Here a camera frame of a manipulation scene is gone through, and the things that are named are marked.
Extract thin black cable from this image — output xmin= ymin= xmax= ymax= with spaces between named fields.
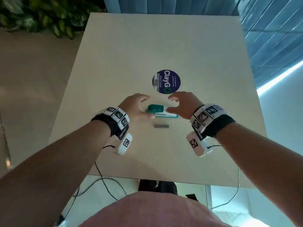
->
xmin=63 ymin=145 xmax=129 ymax=219
xmin=206 ymin=145 xmax=240 ymax=210

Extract black marker wristband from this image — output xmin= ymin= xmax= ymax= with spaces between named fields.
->
xmin=91 ymin=106 xmax=130 ymax=140
xmin=189 ymin=104 xmax=236 ymax=141

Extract person's right hand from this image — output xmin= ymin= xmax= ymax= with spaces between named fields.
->
xmin=166 ymin=91 xmax=205 ymax=120

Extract teal stapler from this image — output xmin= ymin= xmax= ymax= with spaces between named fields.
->
xmin=147 ymin=104 xmax=179 ymax=118

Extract person's left forearm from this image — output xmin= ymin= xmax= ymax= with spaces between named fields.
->
xmin=0 ymin=119 xmax=112 ymax=227

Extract round blue sticker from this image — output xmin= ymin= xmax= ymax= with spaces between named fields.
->
xmin=152 ymin=69 xmax=181 ymax=94

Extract person's dark trousers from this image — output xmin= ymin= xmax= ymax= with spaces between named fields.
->
xmin=138 ymin=179 xmax=178 ymax=195

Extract green leafy plant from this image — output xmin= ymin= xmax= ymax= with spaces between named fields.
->
xmin=0 ymin=0 xmax=107 ymax=40

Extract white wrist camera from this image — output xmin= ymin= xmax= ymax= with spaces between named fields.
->
xmin=186 ymin=131 xmax=213 ymax=158
xmin=113 ymin=133 xmax=133 ymax=156

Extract person's left hand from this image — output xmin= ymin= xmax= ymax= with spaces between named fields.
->
xmin=118 ymin=93 xmax=156 ymax=122

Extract person's right forearm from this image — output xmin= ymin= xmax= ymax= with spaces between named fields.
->
xmin=214 ymin=122 xmax=303 ymax=227

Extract person's pink shirt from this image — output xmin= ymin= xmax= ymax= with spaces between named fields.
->
xmin=78 ymin=191 xmax=233 ymax=227

